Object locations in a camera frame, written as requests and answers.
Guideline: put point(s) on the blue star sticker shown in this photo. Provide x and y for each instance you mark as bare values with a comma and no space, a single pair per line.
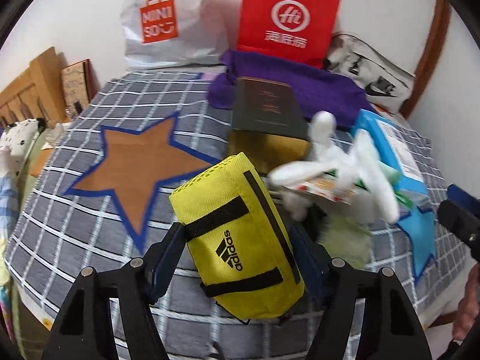
419,227

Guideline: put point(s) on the person's right hand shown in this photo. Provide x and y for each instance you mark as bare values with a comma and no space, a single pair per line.
468,307

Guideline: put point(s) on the red Haidilao paper bag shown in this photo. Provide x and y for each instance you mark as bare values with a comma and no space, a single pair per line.
296,30

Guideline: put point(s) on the purple towel tray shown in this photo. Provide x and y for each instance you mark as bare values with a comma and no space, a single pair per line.
314,89

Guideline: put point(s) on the dark green tea tin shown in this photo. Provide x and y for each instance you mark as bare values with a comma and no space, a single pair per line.
267,124

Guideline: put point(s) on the grey Nike waist bag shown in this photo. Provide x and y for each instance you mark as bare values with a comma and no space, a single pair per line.
386,84

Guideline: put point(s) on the brown star sticker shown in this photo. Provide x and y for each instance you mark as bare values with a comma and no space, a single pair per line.
133,168

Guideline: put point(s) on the brown wooden door frame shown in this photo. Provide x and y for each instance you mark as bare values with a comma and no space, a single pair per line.
431,55

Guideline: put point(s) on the yellow Adidas pouch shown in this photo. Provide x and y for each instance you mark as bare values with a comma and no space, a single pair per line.
238,241

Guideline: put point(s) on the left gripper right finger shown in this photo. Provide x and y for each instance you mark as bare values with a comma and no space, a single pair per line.
334,286

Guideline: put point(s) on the grey checked tablecloth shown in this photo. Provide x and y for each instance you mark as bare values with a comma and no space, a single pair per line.
57,234

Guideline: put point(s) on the wooden headboard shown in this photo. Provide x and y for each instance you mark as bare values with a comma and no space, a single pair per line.
36,93

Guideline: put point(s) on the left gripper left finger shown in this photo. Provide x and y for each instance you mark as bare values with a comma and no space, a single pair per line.
143,281

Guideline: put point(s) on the white spotted pillow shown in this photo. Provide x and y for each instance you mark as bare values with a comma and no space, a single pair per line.
17,141

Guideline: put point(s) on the white glove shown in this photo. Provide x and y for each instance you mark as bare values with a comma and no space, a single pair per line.
353,183

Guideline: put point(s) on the blue tissue pack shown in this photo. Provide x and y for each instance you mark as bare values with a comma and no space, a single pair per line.
393,150

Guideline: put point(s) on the brown book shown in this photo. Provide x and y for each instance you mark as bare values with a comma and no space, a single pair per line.
79,86

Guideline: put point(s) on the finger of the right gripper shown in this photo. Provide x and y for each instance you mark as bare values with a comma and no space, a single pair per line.
459,213

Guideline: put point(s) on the white Miniso plastic bag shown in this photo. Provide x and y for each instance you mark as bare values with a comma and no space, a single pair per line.
172,33

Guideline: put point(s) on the green tea-leaf wipes pack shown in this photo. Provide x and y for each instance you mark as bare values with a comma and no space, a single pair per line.
343,238

